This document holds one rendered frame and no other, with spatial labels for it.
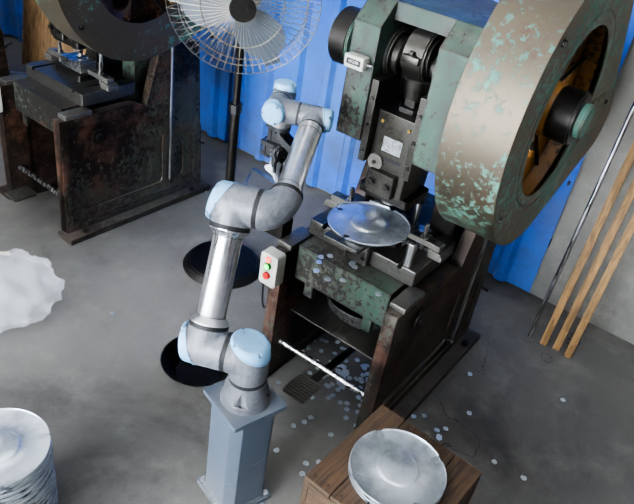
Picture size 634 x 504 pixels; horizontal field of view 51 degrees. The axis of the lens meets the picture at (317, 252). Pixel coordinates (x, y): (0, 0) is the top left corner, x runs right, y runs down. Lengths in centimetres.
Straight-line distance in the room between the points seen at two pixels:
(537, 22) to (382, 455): 127
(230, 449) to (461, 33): 139
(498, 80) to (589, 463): 171
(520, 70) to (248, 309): 183
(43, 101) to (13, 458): 179
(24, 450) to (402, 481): 109
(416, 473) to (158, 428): 99
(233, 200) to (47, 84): 183
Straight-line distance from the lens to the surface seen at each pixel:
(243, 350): 189
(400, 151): 221
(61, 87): 342
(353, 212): 237
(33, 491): 219
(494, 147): 169
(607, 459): 298
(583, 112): 200
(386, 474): 206
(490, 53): 171
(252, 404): 201
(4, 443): 220
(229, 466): 218
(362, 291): 231
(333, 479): 206
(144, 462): 249
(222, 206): 187
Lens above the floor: 197
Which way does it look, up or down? 34 degrees down
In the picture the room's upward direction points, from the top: 10 degrees clockwise
